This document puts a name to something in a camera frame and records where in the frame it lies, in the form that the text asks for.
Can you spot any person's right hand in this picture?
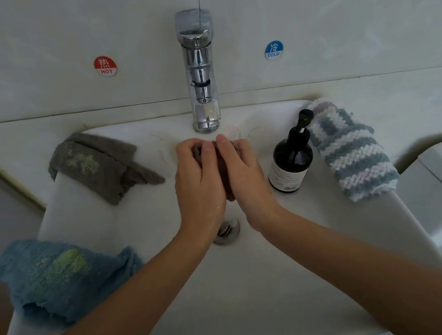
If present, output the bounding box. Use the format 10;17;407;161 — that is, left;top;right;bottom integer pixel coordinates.
214;124;294;239

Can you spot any person's left hand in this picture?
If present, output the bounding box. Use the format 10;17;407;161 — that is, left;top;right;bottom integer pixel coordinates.
161;134;237;250

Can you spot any brown cloth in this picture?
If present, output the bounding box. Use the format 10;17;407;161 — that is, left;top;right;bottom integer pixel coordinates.
196;138;249;207

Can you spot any pink white striped cloth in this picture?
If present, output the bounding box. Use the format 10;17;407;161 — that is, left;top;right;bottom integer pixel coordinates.
303;96;338;117

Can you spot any white ceramic sink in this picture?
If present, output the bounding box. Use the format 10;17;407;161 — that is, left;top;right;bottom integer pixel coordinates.
0;71;442;335

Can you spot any blue stained cloth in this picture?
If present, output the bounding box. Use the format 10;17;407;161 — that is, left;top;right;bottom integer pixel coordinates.
0;220;154;335

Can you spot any person's left forearm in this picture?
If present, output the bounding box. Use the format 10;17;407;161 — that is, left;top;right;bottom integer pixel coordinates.
0;227;230;335

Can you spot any person's right forearm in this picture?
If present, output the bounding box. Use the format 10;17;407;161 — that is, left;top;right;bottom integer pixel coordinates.
262;181;442;335

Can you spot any metal sink drain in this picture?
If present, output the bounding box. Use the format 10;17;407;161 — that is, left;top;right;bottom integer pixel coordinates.
211;217;244;247

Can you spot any black pump soap bottle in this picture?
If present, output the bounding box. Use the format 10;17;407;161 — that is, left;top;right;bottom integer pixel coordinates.
257;107;328;197

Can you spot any chrome faucet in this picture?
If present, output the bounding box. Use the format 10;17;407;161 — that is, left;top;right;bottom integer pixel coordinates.
172;6;232;136

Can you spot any blue round sticker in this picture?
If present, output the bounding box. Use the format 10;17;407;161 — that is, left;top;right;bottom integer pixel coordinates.
262;38;287;62

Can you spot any red round sticker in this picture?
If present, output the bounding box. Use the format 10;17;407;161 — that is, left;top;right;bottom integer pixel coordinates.
91;53;119;80

